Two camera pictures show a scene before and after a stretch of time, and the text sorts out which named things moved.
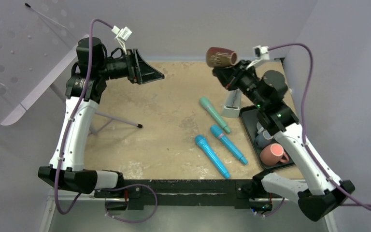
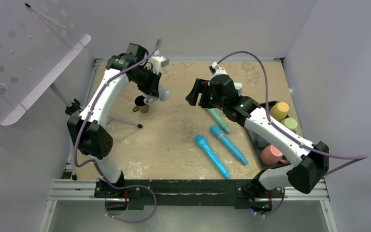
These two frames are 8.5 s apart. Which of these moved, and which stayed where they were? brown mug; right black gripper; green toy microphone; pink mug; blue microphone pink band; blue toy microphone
Moved: right black gripper; brown mug
Stayed: blue microphone pink band; pink mug; blue toy microphone; green toy microphone
